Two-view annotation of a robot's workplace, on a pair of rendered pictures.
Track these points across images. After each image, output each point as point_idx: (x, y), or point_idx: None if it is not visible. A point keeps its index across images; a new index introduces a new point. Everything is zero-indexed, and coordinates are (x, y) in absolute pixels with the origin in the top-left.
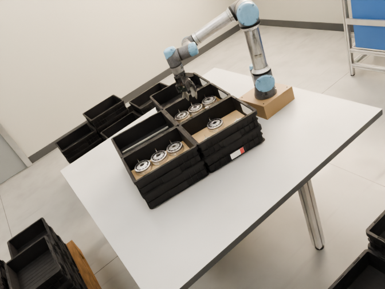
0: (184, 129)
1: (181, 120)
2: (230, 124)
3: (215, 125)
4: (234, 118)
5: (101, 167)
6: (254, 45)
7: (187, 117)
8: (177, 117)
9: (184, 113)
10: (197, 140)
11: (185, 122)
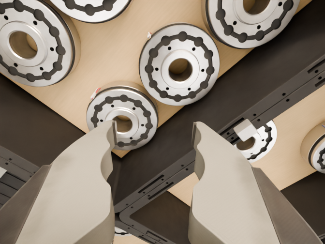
0: (160, 236)
1: (52, 84)
2: (291, 121)
3: (247, 156)
4: (311, 93)
5: None
6: None
7: (74, 61)
8: (12, 65)
9: (37, 35)
10: (181, 181)
11: (145, 204)
